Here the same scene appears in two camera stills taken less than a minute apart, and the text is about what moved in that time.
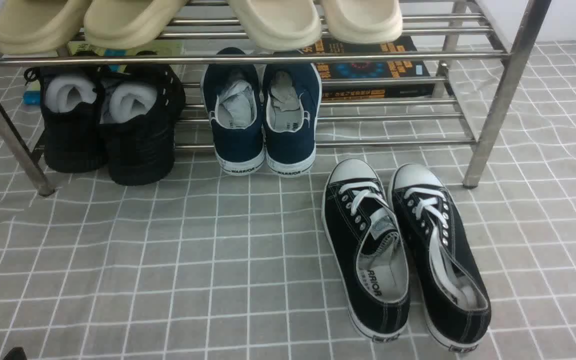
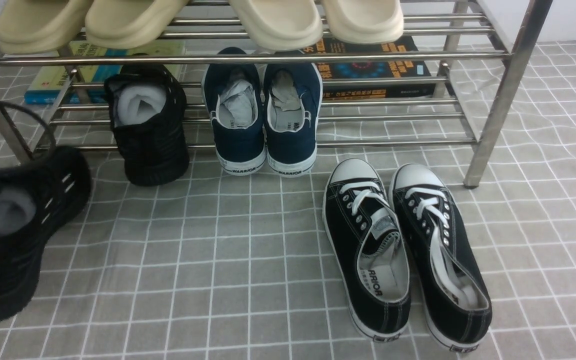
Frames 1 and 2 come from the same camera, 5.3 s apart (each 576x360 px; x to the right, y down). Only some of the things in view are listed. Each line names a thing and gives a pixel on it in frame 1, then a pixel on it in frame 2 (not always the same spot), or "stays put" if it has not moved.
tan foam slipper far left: x=31 y=27 stays put
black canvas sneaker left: x=368 y=247 stays put
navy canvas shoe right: x=291 y=97 stays put
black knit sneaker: x=74 y=133 -> x=12 y=211
